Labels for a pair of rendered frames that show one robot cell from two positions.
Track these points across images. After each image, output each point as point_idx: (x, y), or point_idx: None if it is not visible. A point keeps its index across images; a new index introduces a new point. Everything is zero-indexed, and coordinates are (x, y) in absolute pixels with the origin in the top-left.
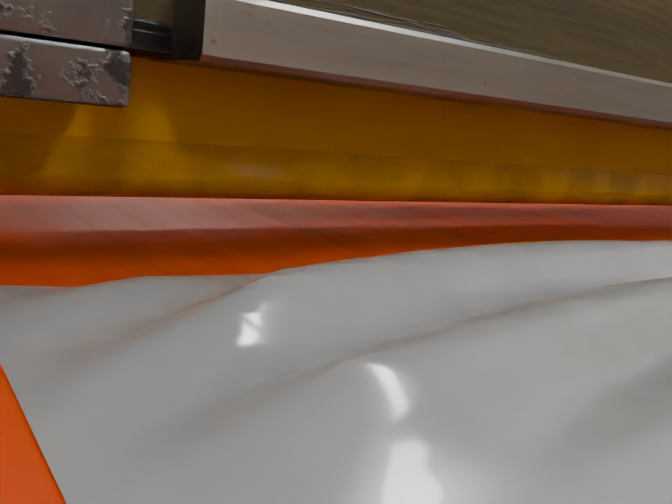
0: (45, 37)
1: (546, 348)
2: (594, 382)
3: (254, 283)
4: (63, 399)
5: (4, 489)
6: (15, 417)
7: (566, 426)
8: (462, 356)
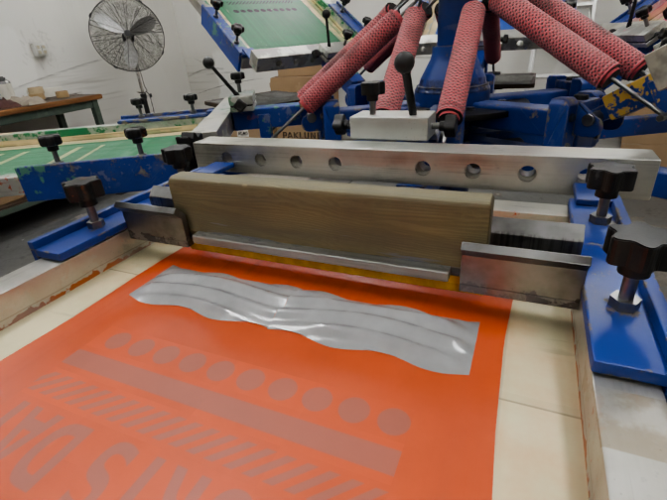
0: (180, 240)
1: (167, 287)
2: (167, 291)
3: (168, 274)
4: (152, 279)
5: (143, 283)
6: (151, 279)
7: (158, 292)
8: (158, 285)
